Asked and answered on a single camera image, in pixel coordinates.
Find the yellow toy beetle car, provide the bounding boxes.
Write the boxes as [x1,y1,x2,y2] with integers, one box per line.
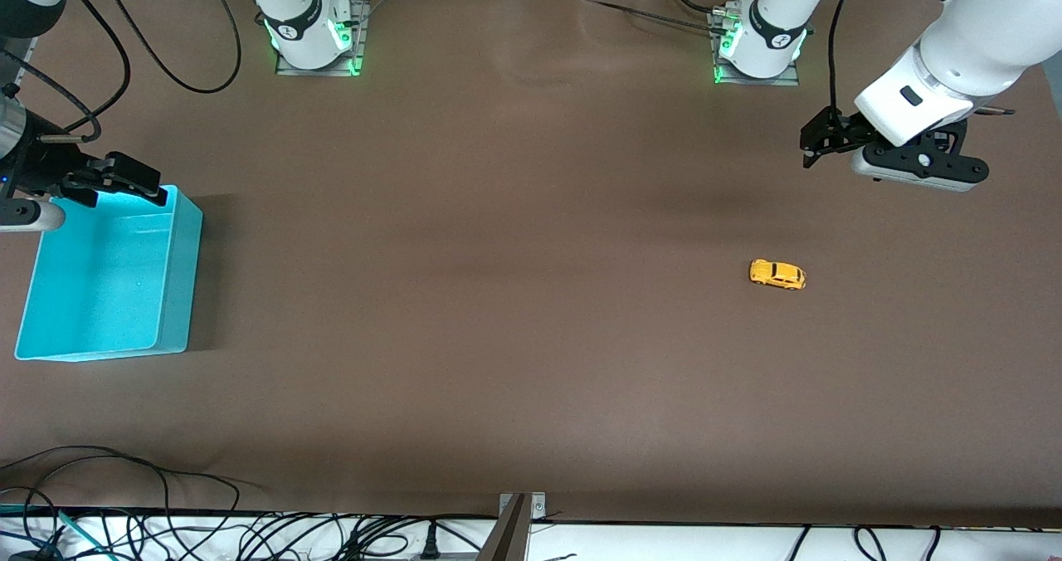
[750,259,807,290]

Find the turquoise plastic bin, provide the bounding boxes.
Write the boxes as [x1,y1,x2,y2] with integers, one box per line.
[14,184,204,363]

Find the brown table cover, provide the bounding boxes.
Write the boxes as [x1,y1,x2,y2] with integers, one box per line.
[0,0,1062,529]

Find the white table ledge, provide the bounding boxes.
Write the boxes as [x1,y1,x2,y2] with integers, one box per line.
[0,510,1062,561]

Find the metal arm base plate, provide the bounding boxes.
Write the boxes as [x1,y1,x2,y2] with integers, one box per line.
[274,0,372,78]
[708,9,801,87]

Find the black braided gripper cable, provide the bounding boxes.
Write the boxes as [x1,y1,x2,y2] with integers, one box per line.
[0,0,132,143]

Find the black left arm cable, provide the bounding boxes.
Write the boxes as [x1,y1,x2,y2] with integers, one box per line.
[827,0,868,122]

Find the black hanging loop cable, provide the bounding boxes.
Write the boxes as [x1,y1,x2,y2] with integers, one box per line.
[93,0,243,95]

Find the black braided table cable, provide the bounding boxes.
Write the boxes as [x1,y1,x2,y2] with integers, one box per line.
[581,0,723,36]

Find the long black floor cable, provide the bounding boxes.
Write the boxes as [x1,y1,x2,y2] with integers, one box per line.
[0,445,266,561]

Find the teal cable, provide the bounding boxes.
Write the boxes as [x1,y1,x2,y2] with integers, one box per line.
[0,503,113,561]

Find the small metal bracket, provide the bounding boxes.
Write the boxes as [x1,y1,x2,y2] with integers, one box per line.
[499,492,548,521]

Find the grey camera mount pole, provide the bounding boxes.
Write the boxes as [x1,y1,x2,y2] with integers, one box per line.
[477,495,532,561]

